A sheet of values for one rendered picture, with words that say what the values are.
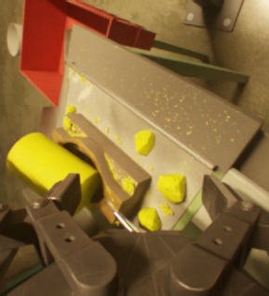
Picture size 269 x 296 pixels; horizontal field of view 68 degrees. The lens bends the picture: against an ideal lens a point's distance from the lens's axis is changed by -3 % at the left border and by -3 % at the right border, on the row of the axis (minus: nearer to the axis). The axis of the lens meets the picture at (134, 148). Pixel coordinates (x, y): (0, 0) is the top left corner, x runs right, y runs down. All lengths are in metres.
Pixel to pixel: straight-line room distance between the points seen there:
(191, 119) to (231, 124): 0.04
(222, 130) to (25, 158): 0.23
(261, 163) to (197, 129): 0.08
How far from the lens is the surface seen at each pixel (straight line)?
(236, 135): 0.21
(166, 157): 0.25
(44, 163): 0.27
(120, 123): 0.29
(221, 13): 1.32
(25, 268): 0.37
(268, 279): 0.27
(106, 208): 0.28
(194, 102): 0.22
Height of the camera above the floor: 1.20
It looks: 46 degrees down
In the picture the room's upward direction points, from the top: 107 degrees counter-clockwise
